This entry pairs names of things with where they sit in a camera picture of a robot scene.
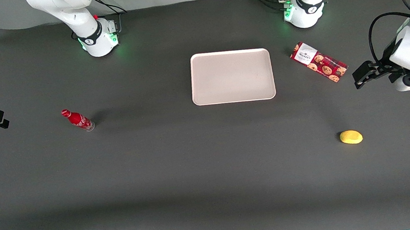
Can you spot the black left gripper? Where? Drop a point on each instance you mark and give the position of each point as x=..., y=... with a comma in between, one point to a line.
x=385, y=65

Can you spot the red tartan cookie box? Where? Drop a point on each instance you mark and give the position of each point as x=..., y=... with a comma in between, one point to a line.
x=318, y=61

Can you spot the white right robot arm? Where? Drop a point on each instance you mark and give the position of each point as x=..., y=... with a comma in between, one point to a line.
x=94, y=37

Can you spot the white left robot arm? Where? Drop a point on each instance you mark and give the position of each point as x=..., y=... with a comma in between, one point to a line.
x=307, y=10

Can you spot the pale pink rectangular tray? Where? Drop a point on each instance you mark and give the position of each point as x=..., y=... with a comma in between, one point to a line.
x=231, y=76

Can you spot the yellow lemon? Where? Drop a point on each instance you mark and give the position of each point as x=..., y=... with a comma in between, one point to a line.
x=351, y=137

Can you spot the red cola bottle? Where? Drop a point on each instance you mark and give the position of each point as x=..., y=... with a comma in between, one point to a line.
x=78, y=120

